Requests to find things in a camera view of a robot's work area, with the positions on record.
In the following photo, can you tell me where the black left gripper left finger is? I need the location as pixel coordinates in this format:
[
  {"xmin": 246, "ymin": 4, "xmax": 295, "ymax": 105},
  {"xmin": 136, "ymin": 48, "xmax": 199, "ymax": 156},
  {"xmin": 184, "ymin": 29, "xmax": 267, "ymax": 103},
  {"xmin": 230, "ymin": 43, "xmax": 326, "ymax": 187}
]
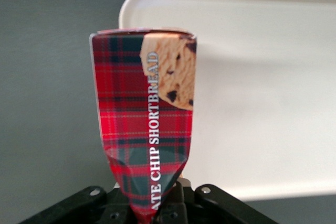
[{"xmin": 18, "ymin": 185, "xmax": 136, "ymax": 224}]

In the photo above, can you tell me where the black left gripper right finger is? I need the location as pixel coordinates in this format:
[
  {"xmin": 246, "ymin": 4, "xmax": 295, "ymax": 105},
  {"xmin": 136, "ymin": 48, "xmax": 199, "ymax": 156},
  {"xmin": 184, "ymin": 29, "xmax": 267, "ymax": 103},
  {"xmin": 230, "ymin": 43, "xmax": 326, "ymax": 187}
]
[{"xmin": 152, "ymin": 178, "xmax": 279, "ymax": 224}]

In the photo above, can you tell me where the red tartan cookie box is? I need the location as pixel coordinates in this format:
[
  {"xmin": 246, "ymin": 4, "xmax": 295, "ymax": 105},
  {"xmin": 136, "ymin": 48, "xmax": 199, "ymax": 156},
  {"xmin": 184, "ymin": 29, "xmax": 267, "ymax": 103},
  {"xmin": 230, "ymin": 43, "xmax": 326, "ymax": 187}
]
[{"xmin": 89, "ymin": 27, "xmax": 198, "ymax": 224}]

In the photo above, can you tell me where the cream plastic tray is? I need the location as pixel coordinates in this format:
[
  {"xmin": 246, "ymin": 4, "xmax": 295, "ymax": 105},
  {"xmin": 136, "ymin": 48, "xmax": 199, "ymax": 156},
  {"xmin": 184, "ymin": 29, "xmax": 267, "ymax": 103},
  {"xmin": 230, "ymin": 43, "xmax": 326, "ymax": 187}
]
[{"xmin": 118, "ymin": 0, "xmax": 336, "ymax": 202}]

